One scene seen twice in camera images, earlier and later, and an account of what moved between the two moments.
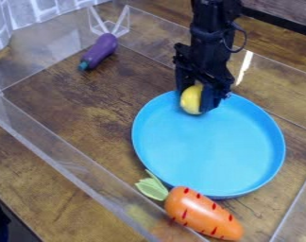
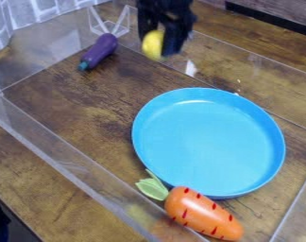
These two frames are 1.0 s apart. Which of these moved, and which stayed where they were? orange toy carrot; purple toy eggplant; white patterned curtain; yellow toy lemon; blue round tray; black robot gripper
Moved: black robot gripper; yellow toy lemon
Stayed: orange toy carrot; white patterned curtain; blue round tray; purple toy eggplant
